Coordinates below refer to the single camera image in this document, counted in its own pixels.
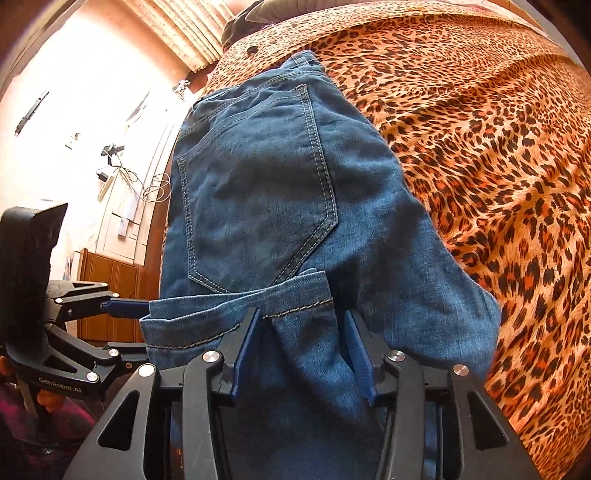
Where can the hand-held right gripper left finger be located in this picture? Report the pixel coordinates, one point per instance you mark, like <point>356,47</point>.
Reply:
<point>244,355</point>

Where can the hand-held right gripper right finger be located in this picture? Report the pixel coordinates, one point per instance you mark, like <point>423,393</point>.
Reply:
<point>362,355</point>

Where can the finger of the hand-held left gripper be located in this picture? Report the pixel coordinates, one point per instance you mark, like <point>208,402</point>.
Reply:
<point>129,308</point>
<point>129,351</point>

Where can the blue denim pants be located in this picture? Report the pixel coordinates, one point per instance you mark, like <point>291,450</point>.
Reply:
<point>277,184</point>

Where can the person's left hand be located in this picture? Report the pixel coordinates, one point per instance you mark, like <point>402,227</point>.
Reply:
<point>48,399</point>

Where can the brown wooden cabinet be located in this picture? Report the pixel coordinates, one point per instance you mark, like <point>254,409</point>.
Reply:
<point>106,286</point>

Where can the magenta patterned clothing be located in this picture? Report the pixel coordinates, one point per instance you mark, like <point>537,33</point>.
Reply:
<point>27,429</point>

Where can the leopard print bed sheet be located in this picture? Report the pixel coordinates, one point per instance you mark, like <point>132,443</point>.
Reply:
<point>485,138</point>

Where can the floral beige curtain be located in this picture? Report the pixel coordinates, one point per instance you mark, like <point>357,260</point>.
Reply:
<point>184,27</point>

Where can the dark wall hanger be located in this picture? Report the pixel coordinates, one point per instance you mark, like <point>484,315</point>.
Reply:
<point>32,110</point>

